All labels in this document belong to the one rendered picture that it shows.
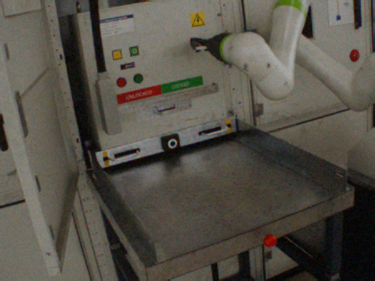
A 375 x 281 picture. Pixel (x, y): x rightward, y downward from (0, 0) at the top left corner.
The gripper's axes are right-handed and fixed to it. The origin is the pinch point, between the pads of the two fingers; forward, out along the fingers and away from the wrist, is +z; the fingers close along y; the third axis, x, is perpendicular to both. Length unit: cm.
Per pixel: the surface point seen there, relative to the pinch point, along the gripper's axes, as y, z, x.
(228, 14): 18.9, 9.5, 7.2
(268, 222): -12, -58, -38
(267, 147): 13.6, -18.3, -37.0
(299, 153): 14, -37, -33
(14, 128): -64, -50, -2
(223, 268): 5, 9, -101
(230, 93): 16.0, 9.8, -23.4
